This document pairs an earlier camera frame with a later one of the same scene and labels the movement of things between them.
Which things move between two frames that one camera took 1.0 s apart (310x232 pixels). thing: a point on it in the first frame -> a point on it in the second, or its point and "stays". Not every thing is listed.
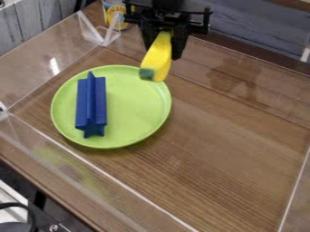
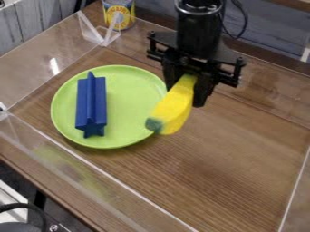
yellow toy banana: x=156 y=63 -> x=172 y=110
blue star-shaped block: x=91 y=105 stays
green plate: x=138 y=107 stays
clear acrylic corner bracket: x=100 y=35 stays
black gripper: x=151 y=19 -> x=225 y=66
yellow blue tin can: x=115 y=11 stays
